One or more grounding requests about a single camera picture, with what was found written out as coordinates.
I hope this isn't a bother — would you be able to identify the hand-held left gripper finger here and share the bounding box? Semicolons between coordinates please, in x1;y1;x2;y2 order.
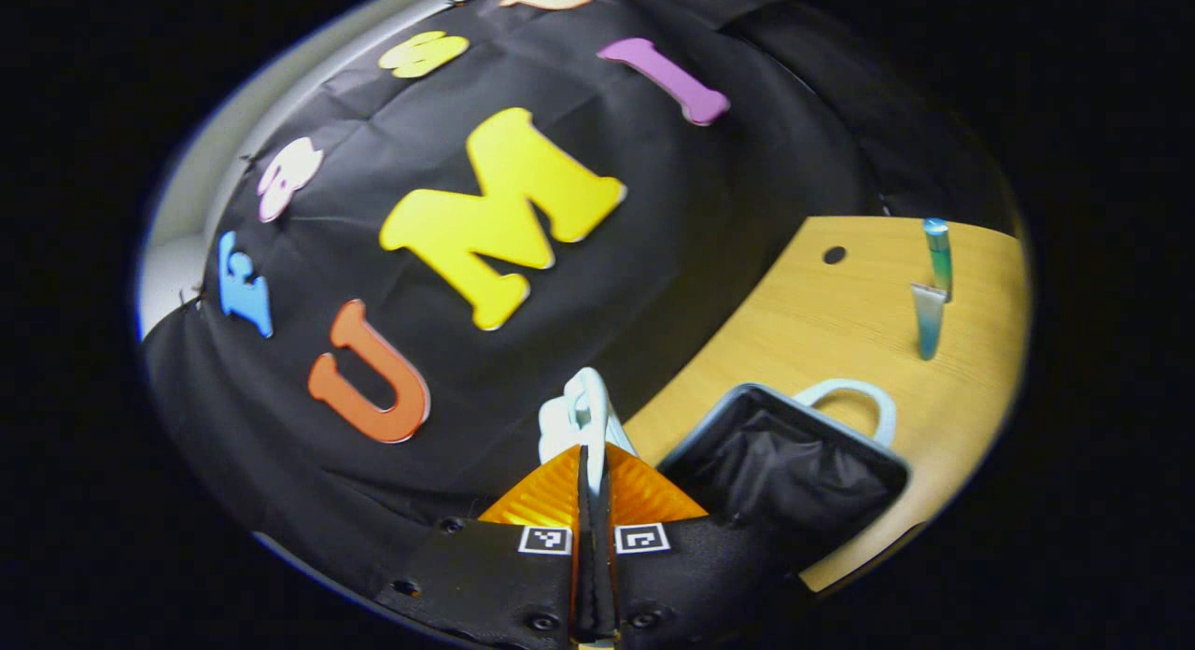
372;443;597;647
595;443;811;645

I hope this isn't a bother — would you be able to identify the small white suitcase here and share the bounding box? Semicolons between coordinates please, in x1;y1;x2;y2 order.
540;367;912;569

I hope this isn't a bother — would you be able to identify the clear blue skin care tube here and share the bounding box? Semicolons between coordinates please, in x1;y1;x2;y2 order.
910;281;949;361

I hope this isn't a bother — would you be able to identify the blue cap skin care bottle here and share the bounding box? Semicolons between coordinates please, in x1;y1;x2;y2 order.
922;218;954;302

